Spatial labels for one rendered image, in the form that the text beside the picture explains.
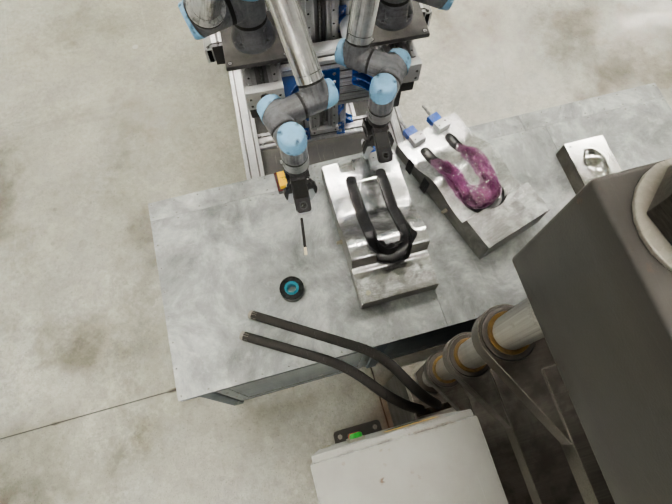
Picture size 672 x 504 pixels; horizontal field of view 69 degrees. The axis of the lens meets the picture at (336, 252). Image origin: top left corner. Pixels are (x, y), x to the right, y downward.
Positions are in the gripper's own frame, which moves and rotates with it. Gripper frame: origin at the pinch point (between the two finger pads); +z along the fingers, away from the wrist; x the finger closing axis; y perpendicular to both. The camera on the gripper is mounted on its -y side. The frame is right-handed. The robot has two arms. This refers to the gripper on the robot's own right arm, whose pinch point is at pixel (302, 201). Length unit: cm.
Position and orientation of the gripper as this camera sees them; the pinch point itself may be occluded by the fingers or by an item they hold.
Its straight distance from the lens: 157.4
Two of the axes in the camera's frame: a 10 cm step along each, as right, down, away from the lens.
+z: 0.0, 3.5, 9.4
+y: -2.6, -9.0, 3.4
